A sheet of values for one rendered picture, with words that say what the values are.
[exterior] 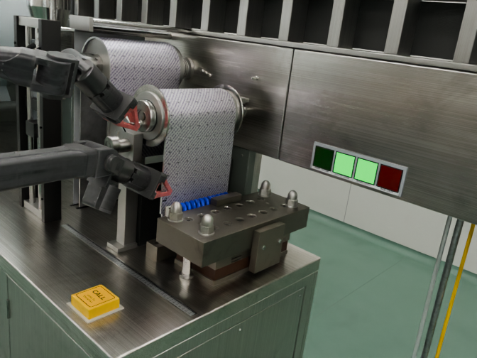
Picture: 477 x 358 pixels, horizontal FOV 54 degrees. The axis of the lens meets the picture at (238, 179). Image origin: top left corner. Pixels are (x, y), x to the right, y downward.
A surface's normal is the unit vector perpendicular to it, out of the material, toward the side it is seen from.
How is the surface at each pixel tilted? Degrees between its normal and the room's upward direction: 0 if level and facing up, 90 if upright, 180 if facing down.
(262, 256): 90
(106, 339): 0
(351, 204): 90
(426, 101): 90
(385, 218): 90
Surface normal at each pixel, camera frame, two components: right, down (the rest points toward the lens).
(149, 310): 0.11, -0.95
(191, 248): -0.68, 0.15
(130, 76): 0.72, 0.31
